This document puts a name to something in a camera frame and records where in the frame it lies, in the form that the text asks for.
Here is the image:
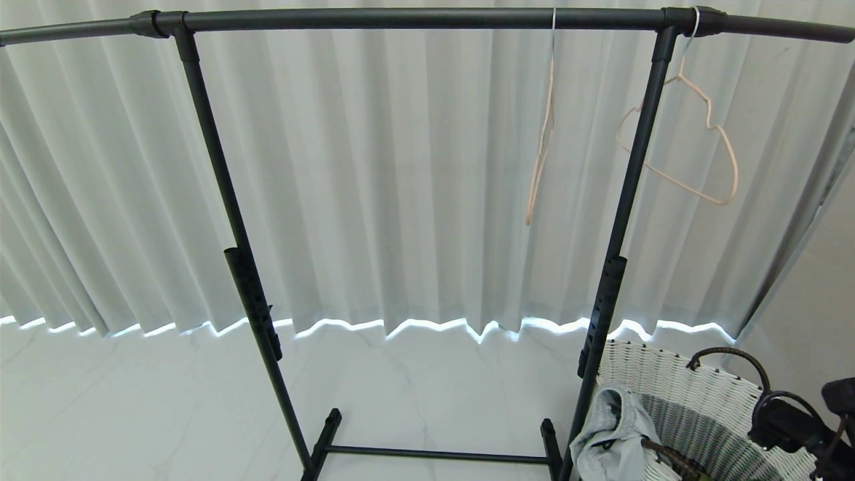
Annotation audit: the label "black clothes rack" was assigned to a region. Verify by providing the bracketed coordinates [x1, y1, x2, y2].
[0, 5, 855, 481]

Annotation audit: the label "black cable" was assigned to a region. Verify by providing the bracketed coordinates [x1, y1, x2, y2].
[751, 390, 828, 435]

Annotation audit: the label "pink clothes hanger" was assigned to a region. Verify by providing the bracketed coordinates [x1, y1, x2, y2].
[525, 8, 557, 226]
[616, 7, 739, 206]

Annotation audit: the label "pale grey shorts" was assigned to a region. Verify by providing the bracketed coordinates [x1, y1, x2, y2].
[569, 384, 665, 481]

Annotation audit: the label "white curtain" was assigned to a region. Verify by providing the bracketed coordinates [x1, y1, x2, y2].
[0, 0, 855, 343]

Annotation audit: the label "white laundry basket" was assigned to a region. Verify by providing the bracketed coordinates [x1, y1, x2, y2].
[596, 339, 826, 481]

